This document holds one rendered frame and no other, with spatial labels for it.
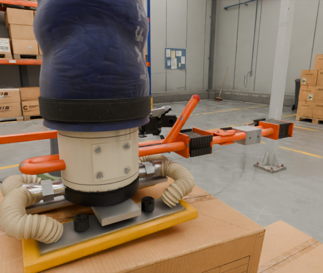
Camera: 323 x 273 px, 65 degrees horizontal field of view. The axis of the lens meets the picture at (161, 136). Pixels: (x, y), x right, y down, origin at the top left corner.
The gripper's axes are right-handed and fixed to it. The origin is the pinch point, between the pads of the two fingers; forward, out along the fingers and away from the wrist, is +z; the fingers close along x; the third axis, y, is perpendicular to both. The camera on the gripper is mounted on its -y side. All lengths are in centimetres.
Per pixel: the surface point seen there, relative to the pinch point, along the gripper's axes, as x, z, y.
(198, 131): 2.4, 12.5, -0.6
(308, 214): -113, -44, -184
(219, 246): -17.2, 33.0, 8.9
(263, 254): -58, 10, -42
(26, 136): 0.7, -11.6, 41.1
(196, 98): 11.9, 14.4, 2.2
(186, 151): -0.8, 17.4, 7.1
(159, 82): -39, -877, -503
